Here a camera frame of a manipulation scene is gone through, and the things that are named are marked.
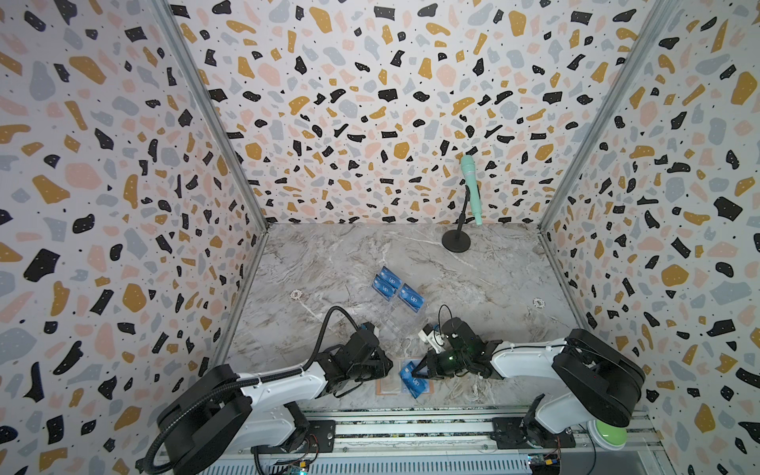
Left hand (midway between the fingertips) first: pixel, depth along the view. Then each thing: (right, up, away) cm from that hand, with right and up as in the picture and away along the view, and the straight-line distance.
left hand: (399, 361), depth 82 cm
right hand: (+3, -2, -2) cm, 4 cm away
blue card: (+4, -6, -1) cm, 7 cm away
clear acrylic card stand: (0, +11, +15) cm, 18 cm away
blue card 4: (-5, +19, +12) cm, 23 cm away
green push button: (+52, -15, -8) cm, 55 cm away
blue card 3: (+3, +16, +8) cm, 19 cm away
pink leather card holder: (0, -7, -1) cm, 7 cm away
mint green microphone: (+22, +58, +13) cm, 63 cm away
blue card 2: (-3, +22, +12) cm, 26 cm away
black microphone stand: (+23, +35, +35) cm, 55 cm away
